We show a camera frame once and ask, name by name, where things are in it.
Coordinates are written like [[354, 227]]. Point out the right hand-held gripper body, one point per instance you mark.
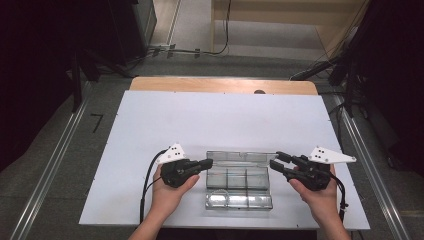
[[311, 175]]

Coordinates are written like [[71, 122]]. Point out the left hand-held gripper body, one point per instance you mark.
[[178, 171]]

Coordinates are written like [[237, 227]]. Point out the clear grey compartment box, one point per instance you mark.
[[240, 181]]

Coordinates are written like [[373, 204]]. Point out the person's right hand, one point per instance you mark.
[[318, 200]]

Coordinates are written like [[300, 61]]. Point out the person's left hand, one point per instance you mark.
[[170, 198]]

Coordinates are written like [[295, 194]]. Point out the white table cover sheet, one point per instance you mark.
[[200, 120]]

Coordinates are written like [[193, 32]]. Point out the dark round table grommet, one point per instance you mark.
[[259, 92]]

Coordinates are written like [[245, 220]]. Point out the wooden table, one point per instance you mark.
[[200, 85]]

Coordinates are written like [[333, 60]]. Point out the black metal stand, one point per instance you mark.
[[349, 86], [76, 83]]

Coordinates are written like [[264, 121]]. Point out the dark curtain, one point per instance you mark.
[[396, 66], [30, 66]]

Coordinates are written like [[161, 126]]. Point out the beige wooden shelf unit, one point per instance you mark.
[[266, 13]]

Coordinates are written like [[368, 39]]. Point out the black cabinet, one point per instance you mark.
[[148, 23]]

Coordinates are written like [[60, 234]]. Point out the metal floor rail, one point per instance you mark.
[[50, 166], [370, 160]]

